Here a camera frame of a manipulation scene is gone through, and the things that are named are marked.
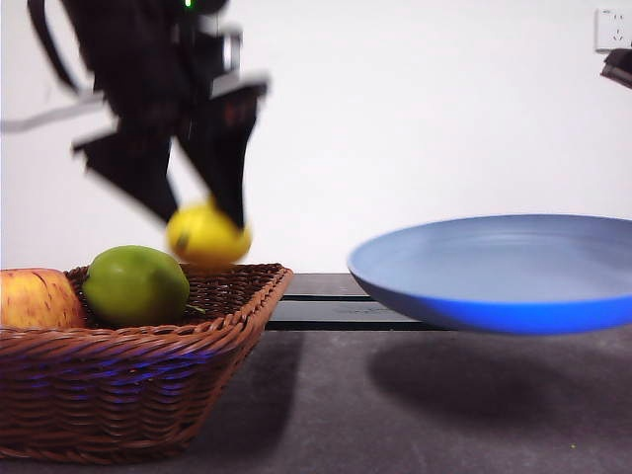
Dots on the green apple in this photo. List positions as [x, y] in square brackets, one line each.
[131, 289]

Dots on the brown wicker basket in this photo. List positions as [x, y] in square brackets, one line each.
[123, 385]

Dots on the yellow lemon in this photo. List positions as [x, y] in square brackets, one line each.
[207, 242]

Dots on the red yellow apple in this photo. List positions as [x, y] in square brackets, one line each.
[34, 298]

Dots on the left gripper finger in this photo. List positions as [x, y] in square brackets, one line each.
[222, 148]
[133, 168]

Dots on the white wall socket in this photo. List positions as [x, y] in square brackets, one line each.
[612, 27]

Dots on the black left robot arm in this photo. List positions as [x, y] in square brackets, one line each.
[138, 54]

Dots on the blue plate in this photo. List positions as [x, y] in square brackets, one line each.
[494, 276]

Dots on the black flat tray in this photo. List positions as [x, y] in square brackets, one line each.
[316, 316]

